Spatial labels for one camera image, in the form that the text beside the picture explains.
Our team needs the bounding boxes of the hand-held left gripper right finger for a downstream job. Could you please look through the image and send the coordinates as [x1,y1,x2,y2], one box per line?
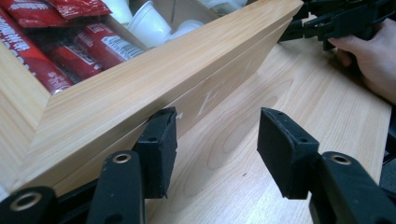
[256,106,396,224]

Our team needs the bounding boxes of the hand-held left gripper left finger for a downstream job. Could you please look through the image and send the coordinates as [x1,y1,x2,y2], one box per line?
[87,106,178,224]

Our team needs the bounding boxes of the wooden box with window lid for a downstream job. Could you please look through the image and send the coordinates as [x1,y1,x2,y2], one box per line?
[0,0,304,200]

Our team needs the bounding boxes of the clear wrapped packets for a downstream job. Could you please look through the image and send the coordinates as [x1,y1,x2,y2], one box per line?
[199,0,250,17]

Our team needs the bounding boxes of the white creamer cup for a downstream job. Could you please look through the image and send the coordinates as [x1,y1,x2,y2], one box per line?
[126,0,173,49]
[102,0,134,26]
[163,19,205,44]

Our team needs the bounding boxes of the pile of red sachets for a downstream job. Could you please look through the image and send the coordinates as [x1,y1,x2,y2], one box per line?
[0,0,146,96]

